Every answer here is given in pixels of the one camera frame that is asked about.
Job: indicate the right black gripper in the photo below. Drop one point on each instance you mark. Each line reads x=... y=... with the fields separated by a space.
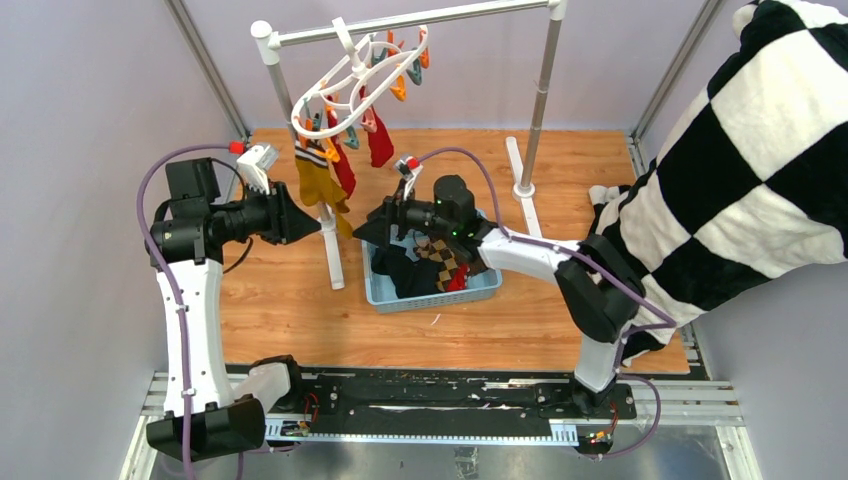
x=378 y=229

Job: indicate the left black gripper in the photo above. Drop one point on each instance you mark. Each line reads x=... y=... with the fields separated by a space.
x=285 y=221

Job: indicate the black sock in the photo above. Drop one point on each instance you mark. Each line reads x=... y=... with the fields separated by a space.
x=393 y=262
x=415 y=279

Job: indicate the mustard yellow sock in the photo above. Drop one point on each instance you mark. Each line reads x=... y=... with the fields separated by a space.
x=316 y=184

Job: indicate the brown argyle sock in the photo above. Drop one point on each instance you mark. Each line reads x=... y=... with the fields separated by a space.
x=438 y=251

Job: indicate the red snowflake christmas sock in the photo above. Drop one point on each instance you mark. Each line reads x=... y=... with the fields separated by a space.
x=458 y=282

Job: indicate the light blue plastic basket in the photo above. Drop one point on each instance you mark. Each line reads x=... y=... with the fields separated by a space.
x=380 y=291

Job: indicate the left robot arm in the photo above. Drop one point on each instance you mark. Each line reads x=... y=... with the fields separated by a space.
x=205 y=416

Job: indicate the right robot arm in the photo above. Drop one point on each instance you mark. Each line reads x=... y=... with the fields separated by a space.
x=600 y=289

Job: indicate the white round sock hanger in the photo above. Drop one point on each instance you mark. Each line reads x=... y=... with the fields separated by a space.
x=370 y=68

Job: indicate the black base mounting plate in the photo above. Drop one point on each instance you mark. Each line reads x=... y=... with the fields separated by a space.
x=440 y=403

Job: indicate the white grey drying rack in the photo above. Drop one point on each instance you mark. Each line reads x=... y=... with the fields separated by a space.
x=269 y=42

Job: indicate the black white checkered blanket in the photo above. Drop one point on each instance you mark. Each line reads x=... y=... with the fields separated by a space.
x=751 y=182

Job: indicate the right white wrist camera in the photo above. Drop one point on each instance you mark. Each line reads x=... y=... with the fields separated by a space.
x=409 y=168

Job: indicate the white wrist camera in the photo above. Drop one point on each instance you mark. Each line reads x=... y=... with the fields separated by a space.
x=409 y=168
x=254 y=164

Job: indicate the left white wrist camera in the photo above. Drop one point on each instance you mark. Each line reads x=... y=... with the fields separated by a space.
x=254 y=164

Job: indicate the aluminium frame rail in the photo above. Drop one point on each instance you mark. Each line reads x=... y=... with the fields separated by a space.
x=688 y=427

